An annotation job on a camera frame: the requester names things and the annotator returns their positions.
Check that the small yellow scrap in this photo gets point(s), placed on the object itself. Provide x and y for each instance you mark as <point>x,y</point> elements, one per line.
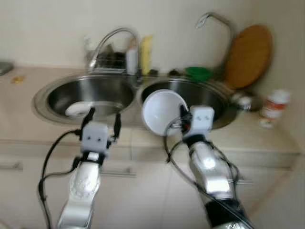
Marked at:
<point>17,79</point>

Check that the white and red canister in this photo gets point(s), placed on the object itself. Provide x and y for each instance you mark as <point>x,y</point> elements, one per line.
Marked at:
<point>275,107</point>

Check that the round wooden cutting board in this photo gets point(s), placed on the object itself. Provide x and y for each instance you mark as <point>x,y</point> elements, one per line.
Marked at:
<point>249,57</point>

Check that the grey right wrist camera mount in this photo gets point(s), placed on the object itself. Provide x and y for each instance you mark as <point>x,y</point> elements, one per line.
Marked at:
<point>202,120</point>

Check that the tall thin chrome faucet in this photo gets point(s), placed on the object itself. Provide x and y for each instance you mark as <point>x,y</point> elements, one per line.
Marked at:
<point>221,18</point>

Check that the stainless steel double sink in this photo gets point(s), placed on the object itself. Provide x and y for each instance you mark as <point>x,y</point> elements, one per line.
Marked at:
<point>95,93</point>

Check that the green plastic dish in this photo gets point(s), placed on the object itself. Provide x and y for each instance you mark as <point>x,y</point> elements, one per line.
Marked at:
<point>198,73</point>

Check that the white ceramic bowl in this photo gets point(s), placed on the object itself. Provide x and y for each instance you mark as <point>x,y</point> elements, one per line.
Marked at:
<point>159,112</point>

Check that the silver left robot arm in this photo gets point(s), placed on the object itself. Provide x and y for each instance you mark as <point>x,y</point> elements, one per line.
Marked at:
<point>83,186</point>

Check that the white bottle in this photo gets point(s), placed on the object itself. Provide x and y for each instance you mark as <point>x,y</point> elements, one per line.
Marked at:
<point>131,61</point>

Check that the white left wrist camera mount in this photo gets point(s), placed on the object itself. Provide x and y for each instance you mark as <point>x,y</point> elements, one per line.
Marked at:
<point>94,138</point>

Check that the white plate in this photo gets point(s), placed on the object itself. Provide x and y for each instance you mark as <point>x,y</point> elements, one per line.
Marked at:
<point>76,109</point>

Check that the curved chrome faucet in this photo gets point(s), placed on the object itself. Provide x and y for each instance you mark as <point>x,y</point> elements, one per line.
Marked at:
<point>112,32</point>

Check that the yellow dish soap bottle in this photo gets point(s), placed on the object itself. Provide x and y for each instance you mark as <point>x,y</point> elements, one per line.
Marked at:
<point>146,55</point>

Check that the beige kitchen cabinet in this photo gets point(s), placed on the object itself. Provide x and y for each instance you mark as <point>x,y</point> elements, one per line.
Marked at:
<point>143,191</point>

